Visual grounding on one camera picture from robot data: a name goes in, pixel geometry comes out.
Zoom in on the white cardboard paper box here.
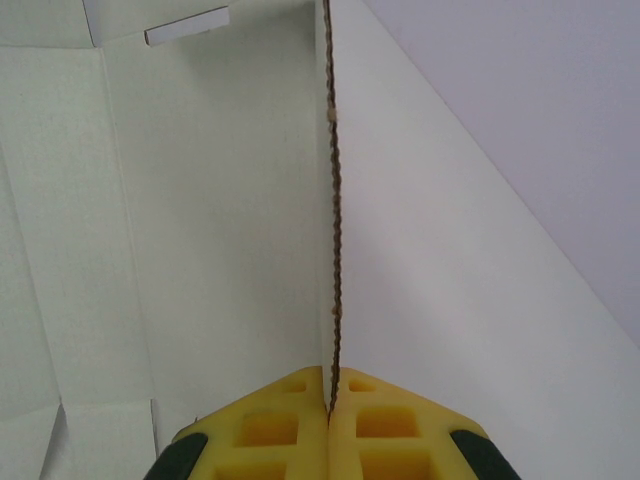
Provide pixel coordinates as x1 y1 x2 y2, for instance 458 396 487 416
0 0 640 480

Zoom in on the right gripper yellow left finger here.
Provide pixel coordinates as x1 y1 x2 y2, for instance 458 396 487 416
143 365 332 480

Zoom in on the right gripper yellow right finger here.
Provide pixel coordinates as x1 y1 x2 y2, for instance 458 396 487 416
327 366 507 480

